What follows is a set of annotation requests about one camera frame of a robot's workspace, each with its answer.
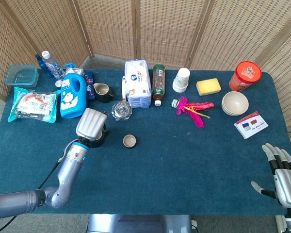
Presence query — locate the clear plastic food container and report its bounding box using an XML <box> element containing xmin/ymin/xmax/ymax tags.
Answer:
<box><xmin>5</xmin><ymin>65</ymin><xmax>39</xmax><ymax>88</ymax></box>

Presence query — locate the black ceramic teapot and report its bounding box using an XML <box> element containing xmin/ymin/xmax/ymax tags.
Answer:
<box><xmin>88</xmin><ymin>110</ymin><xmax>111</xmax><ymax>149</ymax></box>

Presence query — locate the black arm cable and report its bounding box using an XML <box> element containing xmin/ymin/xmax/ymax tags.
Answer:
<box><xmin>0</xmin><ymin>139</ymin><xmax>75</xmax><ymax>233</ymax></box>

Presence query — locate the orange canister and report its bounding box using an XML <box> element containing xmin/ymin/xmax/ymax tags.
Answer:
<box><xmin>229</xmin><ymin>61</ymin><xmax>262</xmax><ymax>92</ymax></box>

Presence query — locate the small clear plastic package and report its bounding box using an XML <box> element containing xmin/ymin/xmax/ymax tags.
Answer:
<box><xmin>65</xmin><ymin>67</ymin><xmax>85</xmax><ymax>76</ymax></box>

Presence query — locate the clear water bottle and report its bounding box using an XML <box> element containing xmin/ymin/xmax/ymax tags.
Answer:
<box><xmin>41</xmin><ymin>50</ymin><xmax>65</xmax><ymax>80</ymax></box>

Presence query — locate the white tissue pack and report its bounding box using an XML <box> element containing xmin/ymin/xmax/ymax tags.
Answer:
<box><xmin>124</xmin><ymin>59</ymin><xmax>152</xmax><ymax>109</ymax></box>

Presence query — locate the brown tea bottle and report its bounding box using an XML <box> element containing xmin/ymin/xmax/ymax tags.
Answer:
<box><xmin>152</xmin><ymin>64</ymin><xmax>166</xmax><ymax>106</ymax></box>

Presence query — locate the dark blue box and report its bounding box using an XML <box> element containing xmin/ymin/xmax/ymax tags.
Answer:
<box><xmin>83</xmin><ymin>70</ymin><xmax>96</xmax><ymax>100</ymax></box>

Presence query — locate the crystal glass ashtray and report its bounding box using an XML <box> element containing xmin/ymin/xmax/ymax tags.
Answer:
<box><xmin>111</xmin><ymin>100</ymin><xmax>132</xmax><ymax>121</ymax></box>

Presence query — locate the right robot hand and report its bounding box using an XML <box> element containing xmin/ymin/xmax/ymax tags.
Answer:
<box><xmin>251</xmin><ymin>143</ymin><xmax>291</xmax><ymax>209</ymax></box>

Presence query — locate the woven folding screen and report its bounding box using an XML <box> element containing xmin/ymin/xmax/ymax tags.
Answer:
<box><xmin>0</xmin><ymin>0</ymin><xmax>291</xmax><ymax>133</ymax></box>

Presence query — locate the colourful feather shuttlecock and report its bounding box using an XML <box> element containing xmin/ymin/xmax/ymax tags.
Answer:
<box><xmin>171</xmin><ymin>96</ymin><xmax>215</xmax><ymax>129</ymax></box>

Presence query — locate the yellow sponge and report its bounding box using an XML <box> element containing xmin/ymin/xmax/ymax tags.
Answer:
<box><xmin>195</xmin><ymin>78</ymin><xmax>222</xmax><ymax>96</ymax></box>

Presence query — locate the teal snack package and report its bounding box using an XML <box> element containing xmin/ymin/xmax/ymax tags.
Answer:
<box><xmin>8</xmin><ymin>87</ymin><xmax>61</xmax><ymax>124</ymax></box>

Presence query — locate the blue detergent bottle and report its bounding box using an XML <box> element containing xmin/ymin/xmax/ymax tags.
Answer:
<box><xmin>60</xmin><ymin>63</ymin><xmax>87</xmax><ymax>119</ymax></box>

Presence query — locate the black ceramic cup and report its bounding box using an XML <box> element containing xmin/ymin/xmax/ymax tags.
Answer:
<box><xmin>123</xmin><ymin>134</ymin><xmax>137</xmax><ymax>149</ymax></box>

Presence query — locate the blue table cloth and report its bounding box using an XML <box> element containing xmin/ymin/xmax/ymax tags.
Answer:
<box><xmin>0</xmin><ymin>69</ymin><xmax>291</xmax><ymax>216</ymax></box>

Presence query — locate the black ceramic pitcher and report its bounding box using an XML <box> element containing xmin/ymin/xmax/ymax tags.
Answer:
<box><xmin>93</xmin><ymin>83</ymin><xmax>115</xmax><ymax>103</ymax></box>

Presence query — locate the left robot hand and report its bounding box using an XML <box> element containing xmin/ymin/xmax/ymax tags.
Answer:
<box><xmin>75</xmin><ymin>108</ymin><xmax>110</xmax><ymax>141</ymax></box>

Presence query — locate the blue plastic bottle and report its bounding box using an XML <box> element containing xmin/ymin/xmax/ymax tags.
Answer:
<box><xmin>35</xmin><ymin>54</ymin><xmax>54</xmax><ymax>78</ymax></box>

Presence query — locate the stack of white paper cups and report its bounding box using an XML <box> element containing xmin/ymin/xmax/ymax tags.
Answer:
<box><xmin>172</xmin><ymin>67</ymin><xmax>191</xmax><ymax>93</ymax></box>

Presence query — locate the white card box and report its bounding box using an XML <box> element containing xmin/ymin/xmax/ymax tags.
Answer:
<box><xmin>234</xmin><ymin>111</ymin><xmax>269</xmax><ymax>140</ymax></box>

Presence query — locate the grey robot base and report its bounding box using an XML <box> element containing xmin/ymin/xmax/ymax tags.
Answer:
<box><xmin>87</xmin><ymin>214</ymin><xmax>193</xmax><ymax>233</ymax></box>

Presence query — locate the beige bowl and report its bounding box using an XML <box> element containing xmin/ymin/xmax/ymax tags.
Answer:
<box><xmin>221</xmin><ymin>101</ymin><xmax>246</xmax><ymax>117</ymax></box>
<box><xmin>222</xmin><ymin>91</ymin><xmax>249</xmax><ymax>115</ymax></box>

